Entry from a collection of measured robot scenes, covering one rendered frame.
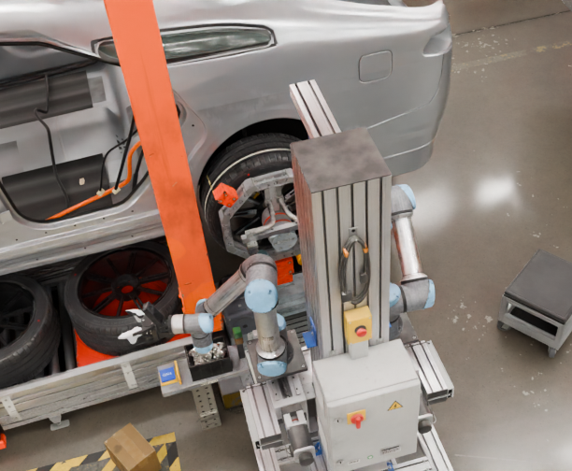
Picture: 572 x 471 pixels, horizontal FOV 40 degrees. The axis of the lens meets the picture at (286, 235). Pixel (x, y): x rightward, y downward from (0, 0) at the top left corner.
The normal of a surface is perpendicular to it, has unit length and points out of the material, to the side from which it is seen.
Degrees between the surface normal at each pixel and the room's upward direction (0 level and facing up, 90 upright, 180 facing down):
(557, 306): 0
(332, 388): 0
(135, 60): 90
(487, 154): 0
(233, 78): 81
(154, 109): 90
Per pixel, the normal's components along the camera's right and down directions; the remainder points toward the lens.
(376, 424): 0.25, 0.67
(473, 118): -0.08, -0.71
